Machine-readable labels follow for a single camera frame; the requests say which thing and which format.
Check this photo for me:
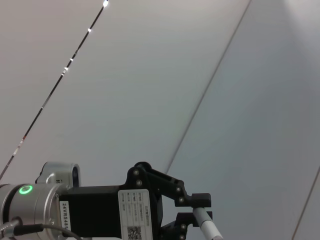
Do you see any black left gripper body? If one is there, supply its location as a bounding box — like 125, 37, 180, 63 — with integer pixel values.
58, 161, 165, 240

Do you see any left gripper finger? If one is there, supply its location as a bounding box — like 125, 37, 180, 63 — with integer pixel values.
159, 211, 214, 240
149, 166, 213, 208

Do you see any silver ballpoint pen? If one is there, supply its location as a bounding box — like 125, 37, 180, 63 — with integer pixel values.
192, 207, 224, 240

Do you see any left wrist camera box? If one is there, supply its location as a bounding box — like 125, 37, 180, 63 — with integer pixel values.
34, 161, 81, 189

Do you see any left gripper cable with plug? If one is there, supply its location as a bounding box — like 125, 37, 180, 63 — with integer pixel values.
0, 216, 82, 240

